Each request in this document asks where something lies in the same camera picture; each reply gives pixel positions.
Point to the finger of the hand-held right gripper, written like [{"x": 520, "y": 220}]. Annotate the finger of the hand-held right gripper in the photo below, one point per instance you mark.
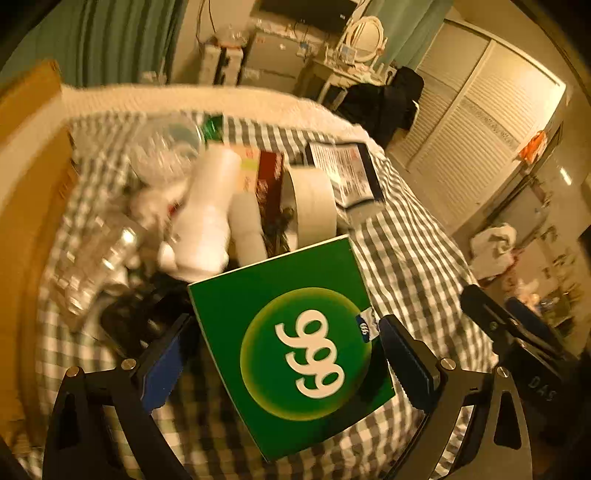
[
  {"x": 482, "y": 309},
  {"x": 526, "y": 318}
]

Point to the cream and red medicine box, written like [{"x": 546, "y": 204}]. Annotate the cream and red medicine box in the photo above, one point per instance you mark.
[{"x": 248, "y": 170}]

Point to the white suitcase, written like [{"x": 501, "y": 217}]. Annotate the white suitcase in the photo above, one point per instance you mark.
[{"x": 224, "y": 64}]

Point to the white louvered wardrobe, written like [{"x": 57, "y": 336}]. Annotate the white louvered wardrobe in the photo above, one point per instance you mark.
[{"x": 471, "y": 115}]

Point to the small white plastic bottle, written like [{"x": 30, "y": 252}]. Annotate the small white plastic bottle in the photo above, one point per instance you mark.
[{"x": 247, "y": 226}]

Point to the green foil wrapper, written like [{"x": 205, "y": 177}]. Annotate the green foil wrapper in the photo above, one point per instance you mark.
[{"x": 212, "y": 127}]

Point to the white tape roll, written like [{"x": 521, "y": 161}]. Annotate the white tape roll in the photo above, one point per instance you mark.
[{"x": 314, "y": 203}]

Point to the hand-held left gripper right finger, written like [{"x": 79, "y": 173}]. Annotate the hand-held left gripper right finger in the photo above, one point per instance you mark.
[{"x": 406, "y": 364}]

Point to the dark printed packet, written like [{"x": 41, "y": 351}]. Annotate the dark printed packet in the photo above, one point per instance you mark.
[{"x": 272, "y": 184}]

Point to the narrow green curtain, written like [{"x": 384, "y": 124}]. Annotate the narrow green curtain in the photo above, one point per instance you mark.
[{"x": 415, "y": 32}]

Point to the chair with black jacket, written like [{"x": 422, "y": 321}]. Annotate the chair with black jacket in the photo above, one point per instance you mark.
[{"x": 383, "y": 106}]

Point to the white vanity table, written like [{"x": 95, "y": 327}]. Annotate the white vanity table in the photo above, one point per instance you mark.
[{"x": 341, "y": 78}]

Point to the large white plastic bottle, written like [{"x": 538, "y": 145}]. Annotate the large white plastic bottle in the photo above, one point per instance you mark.
[{"x": 207, "y": 212}]

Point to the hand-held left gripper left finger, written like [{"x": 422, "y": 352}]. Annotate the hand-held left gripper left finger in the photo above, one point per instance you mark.
[{"x": 161, "y": 374}]

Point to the brown cardboard box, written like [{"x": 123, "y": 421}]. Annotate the brown cardboard box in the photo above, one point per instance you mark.
[{"x": 27, "y": 161}]

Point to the dark pouch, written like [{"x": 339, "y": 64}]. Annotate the dark pouch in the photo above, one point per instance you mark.
[{"x": 134, "y": 314}]

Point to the white cloth pile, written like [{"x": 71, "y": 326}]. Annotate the white cloth pile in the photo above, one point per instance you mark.
[{"x": 494, "y": 244}]

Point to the wide green curtain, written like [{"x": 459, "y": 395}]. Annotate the wide green curtain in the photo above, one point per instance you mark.
[{"x": 120, "y": 41}]

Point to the white fleece blanket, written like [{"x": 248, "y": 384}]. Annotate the white fleece blanket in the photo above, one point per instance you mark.
[{"x": 184, "y": 97}]

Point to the orange hanging cloth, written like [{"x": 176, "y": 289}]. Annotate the orange hanging cloth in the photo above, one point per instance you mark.
[{"x": 531, "y": 147}]

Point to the grey checkered blanket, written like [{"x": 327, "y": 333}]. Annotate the grey checkered blanket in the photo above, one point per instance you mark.
[{"x": 406, "y": 240}]

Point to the black wall television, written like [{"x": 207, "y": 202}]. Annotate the black wall television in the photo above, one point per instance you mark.
[{"x": 304, "y": 14}]

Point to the green medicine box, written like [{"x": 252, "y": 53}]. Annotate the green medicine box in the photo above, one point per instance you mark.
[{"x": 295, "y": 360}]

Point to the white bear figurine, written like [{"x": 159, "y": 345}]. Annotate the white bear figurine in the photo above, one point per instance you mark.
[{"x": 152, "y": 203}]

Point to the oval vanity mirror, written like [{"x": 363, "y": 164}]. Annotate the oval vanity mirror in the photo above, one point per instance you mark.
[{"x": 364, "y": 37}]

